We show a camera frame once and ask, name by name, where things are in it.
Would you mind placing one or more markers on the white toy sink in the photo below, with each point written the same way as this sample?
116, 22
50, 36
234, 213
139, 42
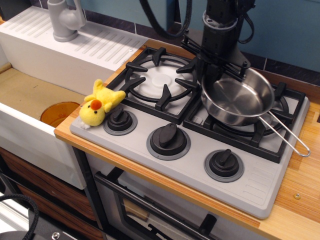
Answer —
37, 71

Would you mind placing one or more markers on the black right burner grate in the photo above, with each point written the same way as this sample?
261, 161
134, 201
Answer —
290, 107

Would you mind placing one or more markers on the orange plastic plate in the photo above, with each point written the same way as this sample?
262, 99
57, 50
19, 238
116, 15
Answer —
57, 113

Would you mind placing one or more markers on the grey toy faucet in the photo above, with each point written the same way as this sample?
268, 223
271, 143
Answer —
65, 22

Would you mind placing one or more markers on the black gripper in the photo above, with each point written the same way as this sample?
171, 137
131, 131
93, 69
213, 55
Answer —
217, 51

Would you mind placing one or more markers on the yellow stuffed duck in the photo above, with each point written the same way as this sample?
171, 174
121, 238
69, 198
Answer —
98, 104

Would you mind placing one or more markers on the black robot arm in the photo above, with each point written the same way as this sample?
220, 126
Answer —
222, 9

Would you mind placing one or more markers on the stainless steel pan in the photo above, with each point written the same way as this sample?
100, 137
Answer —
242, 102

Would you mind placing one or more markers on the black left burner grate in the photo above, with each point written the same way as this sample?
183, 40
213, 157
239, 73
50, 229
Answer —
159, 83

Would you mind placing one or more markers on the black right stove knob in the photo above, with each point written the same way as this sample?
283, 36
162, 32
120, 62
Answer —
224, 166

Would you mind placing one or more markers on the wooden drawer cabinet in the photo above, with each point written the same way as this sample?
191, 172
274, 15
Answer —
57, 200

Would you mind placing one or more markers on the black burner grate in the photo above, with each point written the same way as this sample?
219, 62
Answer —
159, 83
290, 107

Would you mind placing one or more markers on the grey toy stove top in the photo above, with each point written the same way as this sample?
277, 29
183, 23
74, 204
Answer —
163, 125

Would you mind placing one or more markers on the black middle stove knob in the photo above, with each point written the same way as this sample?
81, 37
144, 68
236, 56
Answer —
168, 142

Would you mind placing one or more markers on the toy oven door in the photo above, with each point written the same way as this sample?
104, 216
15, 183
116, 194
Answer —
111, 181

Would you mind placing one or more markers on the black stove knob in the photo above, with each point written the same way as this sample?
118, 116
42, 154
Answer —
168, 142
224, 166
120, 122

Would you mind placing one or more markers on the black left stove knob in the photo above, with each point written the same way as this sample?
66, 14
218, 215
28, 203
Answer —
120, 122

